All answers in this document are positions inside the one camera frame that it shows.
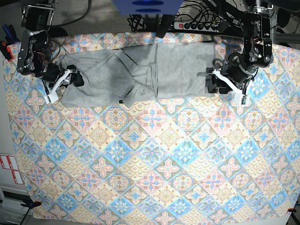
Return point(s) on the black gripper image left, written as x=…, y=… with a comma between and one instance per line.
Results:
x=52, y=72

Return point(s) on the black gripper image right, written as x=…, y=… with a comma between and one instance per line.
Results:
x=235, y=69

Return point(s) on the grey T-shirt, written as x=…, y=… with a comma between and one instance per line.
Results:
x=139, y=73

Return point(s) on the black power strip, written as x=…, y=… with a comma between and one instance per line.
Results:
x=202, y=26

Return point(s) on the black orange clamp top left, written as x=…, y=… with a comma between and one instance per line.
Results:
x=6, y=51

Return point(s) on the patterned tablecloth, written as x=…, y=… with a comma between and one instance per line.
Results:
x=180, y=161

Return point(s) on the white red label stickers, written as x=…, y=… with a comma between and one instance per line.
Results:
x=8, y=162

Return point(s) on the blue clamp bottom left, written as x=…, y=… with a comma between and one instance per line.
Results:
x=30, y=204

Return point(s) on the orange clamp bottom right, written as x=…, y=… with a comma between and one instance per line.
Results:
x=292, y=210

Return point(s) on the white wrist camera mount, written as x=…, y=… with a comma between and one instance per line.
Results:
x=240, y=91
x=58, y=86

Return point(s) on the blue clamp handle top left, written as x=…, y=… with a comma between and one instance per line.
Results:
x=11, y=36

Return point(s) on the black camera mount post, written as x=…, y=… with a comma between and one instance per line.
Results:
x=165, y=23

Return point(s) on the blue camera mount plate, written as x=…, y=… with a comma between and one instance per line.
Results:
x=130, y=7

